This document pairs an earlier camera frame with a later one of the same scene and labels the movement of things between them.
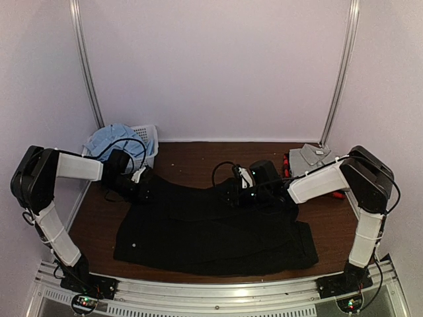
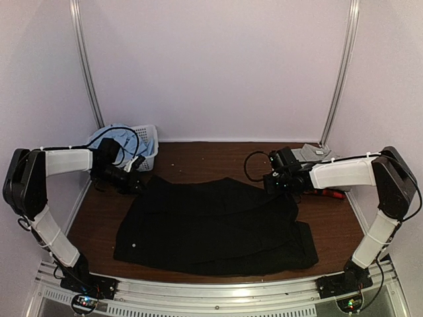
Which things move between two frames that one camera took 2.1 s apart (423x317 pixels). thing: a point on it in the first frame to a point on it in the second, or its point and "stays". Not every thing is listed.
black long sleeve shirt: (191, 226) stays
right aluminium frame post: (353, 10) stays
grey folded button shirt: (308, 158) stays
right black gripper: (236, 199) to (269, 185)
